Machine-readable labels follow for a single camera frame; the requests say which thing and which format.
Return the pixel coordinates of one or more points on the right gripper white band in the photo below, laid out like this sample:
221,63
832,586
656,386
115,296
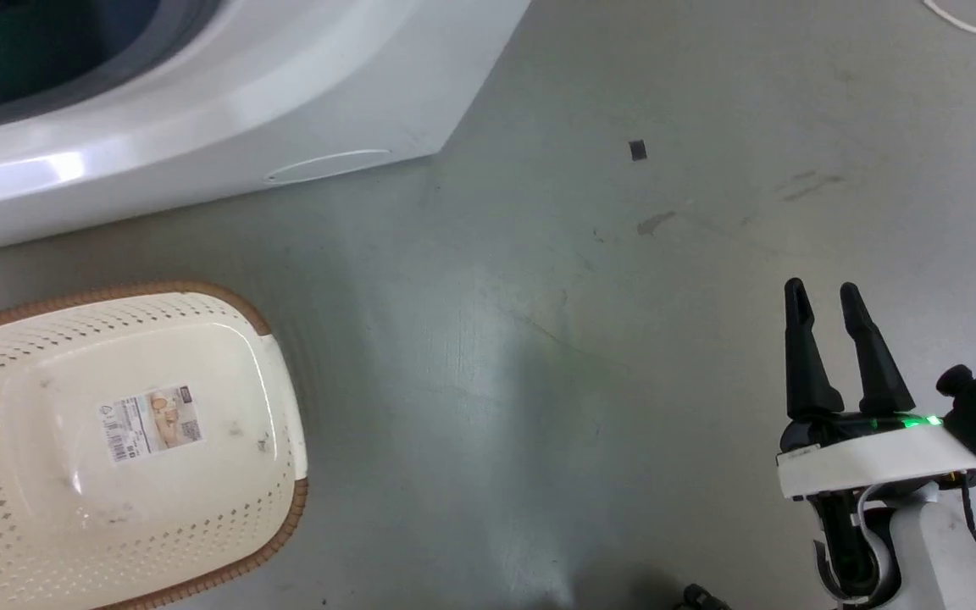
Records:
869,456

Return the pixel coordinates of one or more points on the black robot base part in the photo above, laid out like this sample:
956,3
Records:
702,598

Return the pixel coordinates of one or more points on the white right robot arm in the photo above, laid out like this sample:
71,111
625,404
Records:
933,551

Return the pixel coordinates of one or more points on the white washing machine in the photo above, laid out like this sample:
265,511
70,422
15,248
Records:
225,93

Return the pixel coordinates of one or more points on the cream perforated laundry basket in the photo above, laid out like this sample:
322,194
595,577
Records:
47,500

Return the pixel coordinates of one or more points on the small dark tape piece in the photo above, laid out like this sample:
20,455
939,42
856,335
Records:
638,151

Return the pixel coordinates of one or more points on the printed paper label sticker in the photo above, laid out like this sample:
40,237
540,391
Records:
151,422

